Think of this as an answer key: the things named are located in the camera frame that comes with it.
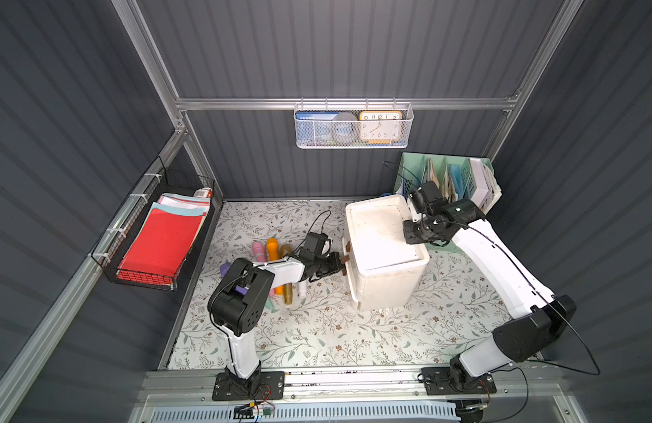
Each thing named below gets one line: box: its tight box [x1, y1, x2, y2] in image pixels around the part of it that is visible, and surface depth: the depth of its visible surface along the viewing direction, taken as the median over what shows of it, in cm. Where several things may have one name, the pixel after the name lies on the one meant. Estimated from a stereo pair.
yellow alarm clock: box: [358, 110, 403, 145], surface depth 90 cm
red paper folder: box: [116, 207, 206, 285], surface depth 73 cm
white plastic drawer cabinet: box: [341, 194, 430, 312], surface depth 80 cm
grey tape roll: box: [332, 111, 360, 145], surface depth 90 cm
